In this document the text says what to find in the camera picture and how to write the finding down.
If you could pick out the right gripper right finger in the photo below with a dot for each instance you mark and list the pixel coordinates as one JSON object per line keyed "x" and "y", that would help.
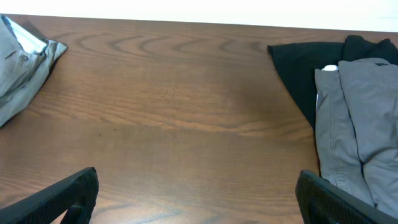
{"x": 321, "y": 202}

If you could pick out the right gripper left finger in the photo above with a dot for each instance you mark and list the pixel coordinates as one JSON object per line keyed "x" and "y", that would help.
{"x": 73, "y": 197}

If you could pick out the grey-green cotton shorts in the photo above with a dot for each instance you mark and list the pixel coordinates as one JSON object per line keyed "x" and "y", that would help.
{"x": 27, "y": 58}

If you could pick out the dark grey garment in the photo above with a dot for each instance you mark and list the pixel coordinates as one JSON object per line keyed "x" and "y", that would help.
{"x": 356, "y": 132}

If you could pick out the black garment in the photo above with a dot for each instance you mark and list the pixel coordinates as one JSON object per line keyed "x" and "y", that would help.
{"x": 296, "y": 64}

